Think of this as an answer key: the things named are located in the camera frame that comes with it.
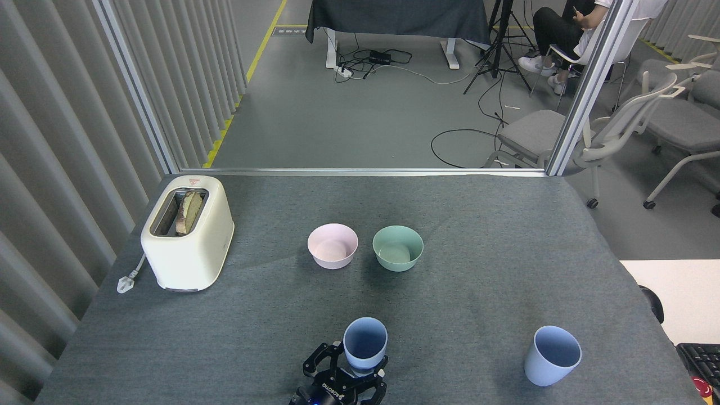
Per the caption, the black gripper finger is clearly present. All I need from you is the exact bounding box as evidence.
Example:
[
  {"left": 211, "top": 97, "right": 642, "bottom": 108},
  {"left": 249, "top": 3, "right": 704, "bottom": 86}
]
[
  {"left": 302, "top": 341, "right": 345, "bottom": 384},
  {"left": 355, "top": 367, "right": 390, "bottom": 405}
]

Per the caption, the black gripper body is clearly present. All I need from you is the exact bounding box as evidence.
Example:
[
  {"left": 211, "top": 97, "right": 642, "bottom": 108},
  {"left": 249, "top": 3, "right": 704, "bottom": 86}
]
[{"left": 289, "top": 378, "right": 373, "bottom": 405}]

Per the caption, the blue cup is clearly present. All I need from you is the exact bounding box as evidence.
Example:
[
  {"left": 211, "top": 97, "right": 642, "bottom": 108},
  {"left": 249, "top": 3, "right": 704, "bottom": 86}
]
[
  {"left": 343, "top": 317, "right": 389, "bottom": 376},
  {"left": 524, "top": 326, "right": 583, "bottom": 388}
]

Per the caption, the grey felt table cloth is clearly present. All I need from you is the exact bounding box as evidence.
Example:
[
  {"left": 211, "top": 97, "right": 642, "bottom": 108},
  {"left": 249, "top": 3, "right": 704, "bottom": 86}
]
[{"left": 35, "top": 174, "right": 707, "bottom": 405}]

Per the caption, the pink bowl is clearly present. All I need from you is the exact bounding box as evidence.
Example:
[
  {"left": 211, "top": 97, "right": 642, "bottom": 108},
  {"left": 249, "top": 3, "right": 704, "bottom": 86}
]
[{"left": 307, "top": 223, "right": 359, "bottom": 270}]

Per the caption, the green bowl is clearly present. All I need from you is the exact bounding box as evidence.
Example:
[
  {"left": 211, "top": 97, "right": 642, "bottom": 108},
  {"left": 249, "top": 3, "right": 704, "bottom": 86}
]
[{"left": 372, "top": 226, "right": 424, "bottom": 273}]

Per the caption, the cream white toaster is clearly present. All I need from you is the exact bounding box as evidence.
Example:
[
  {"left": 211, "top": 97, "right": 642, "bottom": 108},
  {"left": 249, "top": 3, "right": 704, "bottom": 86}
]
[{"left": 140, "top": 175, "right": 235, "bottom": 293}]

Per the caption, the brown bread slice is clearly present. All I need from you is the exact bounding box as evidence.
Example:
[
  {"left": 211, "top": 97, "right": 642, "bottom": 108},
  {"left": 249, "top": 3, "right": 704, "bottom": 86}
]
[{"left": 175, "top": 190, "right": 204, "bottom": 236}]

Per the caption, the black computer mouse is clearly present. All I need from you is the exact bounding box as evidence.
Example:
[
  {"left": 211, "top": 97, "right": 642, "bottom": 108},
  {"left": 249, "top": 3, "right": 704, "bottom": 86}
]
[{"left": 640, "top": 286, "right": 665, "bottom": 324}]

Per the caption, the grey white office chair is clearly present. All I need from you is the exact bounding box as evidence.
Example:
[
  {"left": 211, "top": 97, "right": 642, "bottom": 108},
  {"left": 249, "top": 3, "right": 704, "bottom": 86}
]
[
  {"left": 636, "top": 35, "right": 720, "bottom": 91},
  {"left": 484, "top": 71, "right": 686, "bottom": 210},
  {"left": 643, "top": 67, "right": 720, "bottom": 210}
]

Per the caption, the white desk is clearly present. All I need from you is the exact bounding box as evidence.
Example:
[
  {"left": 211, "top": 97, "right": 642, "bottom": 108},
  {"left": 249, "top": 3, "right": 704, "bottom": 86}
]
[{"left": 619, "top": 259, "right": 720, "bottom": 347}]

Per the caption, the red emergency button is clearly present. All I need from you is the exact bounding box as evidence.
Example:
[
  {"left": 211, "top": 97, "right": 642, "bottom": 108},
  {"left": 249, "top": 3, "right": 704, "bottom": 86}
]
[{"left": 691, "top": 376, "right": 715, "bottom": 401}]

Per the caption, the black keyboard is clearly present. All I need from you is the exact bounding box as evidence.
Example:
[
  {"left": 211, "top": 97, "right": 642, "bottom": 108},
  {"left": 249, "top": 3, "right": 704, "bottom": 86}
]
[{"left": 676, "top": 343, "right": 720, "bottom": 389}]

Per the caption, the table with black cloth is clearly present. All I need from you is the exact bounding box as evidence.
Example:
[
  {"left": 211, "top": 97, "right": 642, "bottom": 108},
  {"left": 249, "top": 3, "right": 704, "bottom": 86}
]
[{"left": 305, "top": 0, "right": 492, "bottom": 70}]

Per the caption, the black tripod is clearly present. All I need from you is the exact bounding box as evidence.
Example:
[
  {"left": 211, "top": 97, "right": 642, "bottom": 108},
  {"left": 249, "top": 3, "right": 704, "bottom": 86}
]
[{"left": 463, "top": 0, "right": 535, "bottom": 95}]

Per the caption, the white plastic chair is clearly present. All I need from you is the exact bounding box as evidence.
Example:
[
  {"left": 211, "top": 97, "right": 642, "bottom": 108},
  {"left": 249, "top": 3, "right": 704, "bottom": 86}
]
[{"left": 529, "top": 17, "right": 650, "bottom": 110}]

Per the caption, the seated person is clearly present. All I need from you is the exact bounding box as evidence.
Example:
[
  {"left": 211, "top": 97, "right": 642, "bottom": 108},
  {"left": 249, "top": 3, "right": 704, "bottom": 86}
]
[{"left": 517, "top": 0, "right": 658, "bottom": 95}]

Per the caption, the silver frame rail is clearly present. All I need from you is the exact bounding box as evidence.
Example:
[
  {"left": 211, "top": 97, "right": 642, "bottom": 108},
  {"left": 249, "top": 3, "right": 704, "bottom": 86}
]
[{"left": 179, "top": 167, "right": 547, "bottom": 178}]

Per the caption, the white toaster power cord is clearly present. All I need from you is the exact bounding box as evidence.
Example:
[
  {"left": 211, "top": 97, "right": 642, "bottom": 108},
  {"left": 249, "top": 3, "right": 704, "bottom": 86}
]
[{"left": 116, "top": 253, "right": 148, "bottom": 294}]

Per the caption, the black floor cable loop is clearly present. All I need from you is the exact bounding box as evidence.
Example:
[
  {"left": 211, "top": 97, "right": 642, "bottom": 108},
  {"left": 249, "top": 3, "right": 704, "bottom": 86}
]
[{"left": 430, "top": 84, "right": 510, "bottom": 169}]

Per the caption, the white floor cable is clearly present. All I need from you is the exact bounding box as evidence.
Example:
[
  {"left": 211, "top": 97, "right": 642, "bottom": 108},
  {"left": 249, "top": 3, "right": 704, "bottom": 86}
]
[{"left": 388, "top": 64, "right": 480, "bottom": 86}]

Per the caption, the silver frame post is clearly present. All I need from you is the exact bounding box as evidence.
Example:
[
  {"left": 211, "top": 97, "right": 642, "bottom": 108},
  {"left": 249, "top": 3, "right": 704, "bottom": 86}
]
[
  {"left": 93, "top": 0, "right": 182, "bottom": 175},
  {"left": 546, "top": 0, "right": 642, "bottom": 177}
]

